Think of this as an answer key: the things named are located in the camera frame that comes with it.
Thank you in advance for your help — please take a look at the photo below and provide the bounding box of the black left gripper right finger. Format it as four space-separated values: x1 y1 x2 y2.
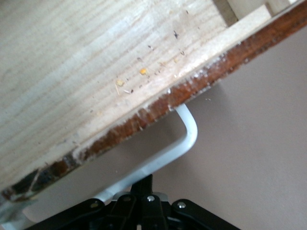
143 173 241 230

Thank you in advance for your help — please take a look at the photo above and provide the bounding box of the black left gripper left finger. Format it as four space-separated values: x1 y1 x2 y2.
25 179 145 230

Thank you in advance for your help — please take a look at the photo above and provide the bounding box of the white metal drawer handle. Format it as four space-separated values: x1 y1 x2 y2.
93 103 199 204

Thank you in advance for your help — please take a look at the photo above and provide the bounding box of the light wood drawer brown front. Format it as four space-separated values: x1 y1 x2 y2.
0 0 307 207

